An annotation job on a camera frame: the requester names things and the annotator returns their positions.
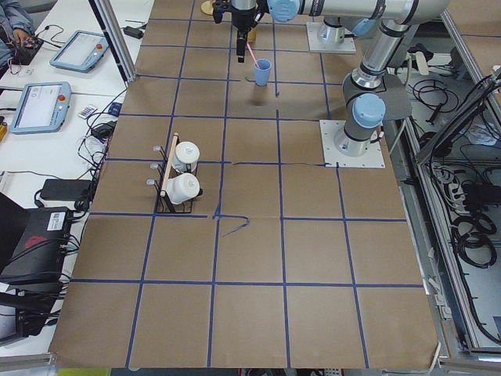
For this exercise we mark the black power brick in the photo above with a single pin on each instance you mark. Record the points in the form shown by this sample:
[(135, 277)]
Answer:
[(133, 32)]

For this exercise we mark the small remote control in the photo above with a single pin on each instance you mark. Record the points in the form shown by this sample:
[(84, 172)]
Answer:
[(87, 111)]

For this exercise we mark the black laptop computer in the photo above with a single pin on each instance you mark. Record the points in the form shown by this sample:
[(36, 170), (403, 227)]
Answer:
[(32, 241)]

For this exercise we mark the bamboo cylinder holder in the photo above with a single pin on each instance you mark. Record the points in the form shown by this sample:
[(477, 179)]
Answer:
[(252, 35)]

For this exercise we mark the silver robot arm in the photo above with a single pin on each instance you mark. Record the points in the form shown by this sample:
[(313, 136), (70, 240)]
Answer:
[(365, 112), (284, 11)]

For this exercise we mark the white mug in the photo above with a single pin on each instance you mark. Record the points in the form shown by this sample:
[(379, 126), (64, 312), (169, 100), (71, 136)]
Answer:
[(186, 157), (183, 188)]

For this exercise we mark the white mug near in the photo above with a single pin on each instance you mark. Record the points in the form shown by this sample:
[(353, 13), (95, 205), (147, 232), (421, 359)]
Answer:
[(183, 188)]

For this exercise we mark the teach pendant near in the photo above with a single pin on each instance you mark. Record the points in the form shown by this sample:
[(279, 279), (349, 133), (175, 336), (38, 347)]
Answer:
[(42, 108)]

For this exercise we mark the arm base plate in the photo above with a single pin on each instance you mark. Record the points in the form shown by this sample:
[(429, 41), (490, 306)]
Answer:
[(341, 151), (329, 39)]

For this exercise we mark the aluminium frame post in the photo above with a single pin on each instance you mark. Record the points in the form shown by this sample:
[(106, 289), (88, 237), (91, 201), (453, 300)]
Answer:
[(106, 18)]

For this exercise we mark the teach pendant far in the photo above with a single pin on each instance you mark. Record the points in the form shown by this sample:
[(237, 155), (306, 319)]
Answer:
[(82, 51)]

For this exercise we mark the wooden mug tree stand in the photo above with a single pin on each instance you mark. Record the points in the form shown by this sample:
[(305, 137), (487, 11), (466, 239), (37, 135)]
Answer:
[(207, 7)]

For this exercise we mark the black power adapter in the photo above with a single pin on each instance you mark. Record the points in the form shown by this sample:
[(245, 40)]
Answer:
[(64, 189)]

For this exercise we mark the light blue plastic cup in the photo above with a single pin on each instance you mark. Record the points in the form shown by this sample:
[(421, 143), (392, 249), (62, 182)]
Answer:
[(262, 69)]

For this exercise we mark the black wire mug rack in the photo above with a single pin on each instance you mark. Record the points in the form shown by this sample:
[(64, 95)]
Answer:
[(165, 171)]

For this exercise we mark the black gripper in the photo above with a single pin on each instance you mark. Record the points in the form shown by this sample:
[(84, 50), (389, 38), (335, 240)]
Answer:
[(242, 19)]

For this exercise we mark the teach pendant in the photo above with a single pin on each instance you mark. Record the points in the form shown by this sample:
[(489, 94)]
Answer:
[(82, 51), (42, 108)]

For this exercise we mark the white mug far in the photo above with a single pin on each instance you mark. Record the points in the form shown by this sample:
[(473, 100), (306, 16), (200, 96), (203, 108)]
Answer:
[(186, 157)]

